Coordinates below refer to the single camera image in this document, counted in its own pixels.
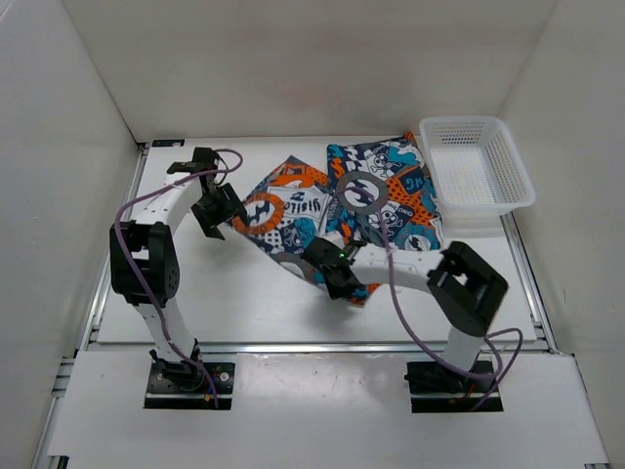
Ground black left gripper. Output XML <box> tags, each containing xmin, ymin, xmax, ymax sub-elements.
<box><xmin>191</xmin><ymin>183</ymin><xmax>247</xmax><ymax>240</ymax></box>

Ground colourful patterned shorts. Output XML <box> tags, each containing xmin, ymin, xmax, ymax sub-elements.
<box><xmin>230</xmin><ymin>133</ymin><xmax>443</xmax><ymax>289</ymax></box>

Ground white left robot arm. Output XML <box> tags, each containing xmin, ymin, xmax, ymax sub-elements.
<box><xmin>109</xmin><ymin>148</ymin><xmax>247</xmax><ymax>394</ymax></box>

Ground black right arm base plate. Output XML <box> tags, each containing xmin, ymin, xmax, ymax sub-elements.
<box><xmin>404</xmin><ymin>362</ymin><xmax>504</xmax><ymax>414</ymax></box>

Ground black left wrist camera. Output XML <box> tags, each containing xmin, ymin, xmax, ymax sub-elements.
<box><xmin>191</xmin><ymin>147</ymin><xmax>220</xmax><ymax>174</ymax></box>

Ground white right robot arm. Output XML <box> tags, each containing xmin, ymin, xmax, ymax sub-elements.
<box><xmin>301</xmin><ymin>236</ymin><xmax>509</xmax><ymax>391</ymax></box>

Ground white plastic mesh basket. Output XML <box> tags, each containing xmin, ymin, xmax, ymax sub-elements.
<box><xmin>419</xmin><ymin>115</ymin><xmax>535</xmax><ymax>221</ymax></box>

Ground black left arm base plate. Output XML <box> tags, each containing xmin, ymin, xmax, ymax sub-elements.
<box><xmin>144</xmin><ymin>362</ymin><xmax>235</xmax><ymax>411</ymax></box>

